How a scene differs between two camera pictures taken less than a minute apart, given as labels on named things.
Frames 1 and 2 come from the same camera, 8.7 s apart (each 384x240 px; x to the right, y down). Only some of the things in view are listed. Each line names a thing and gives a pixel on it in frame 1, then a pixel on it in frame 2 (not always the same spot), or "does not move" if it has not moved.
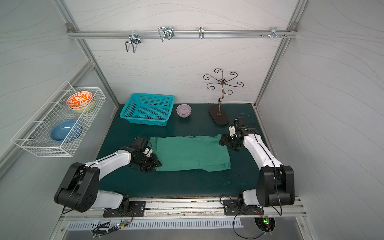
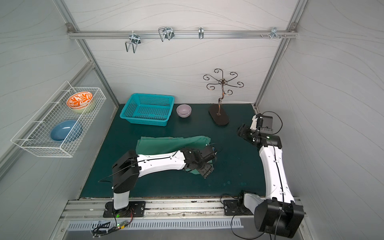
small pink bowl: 183,110 does not move
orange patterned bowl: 79,100 does not move
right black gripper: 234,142 to 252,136
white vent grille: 197,223 does not move
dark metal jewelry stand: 218,112 does not move
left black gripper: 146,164 to 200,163
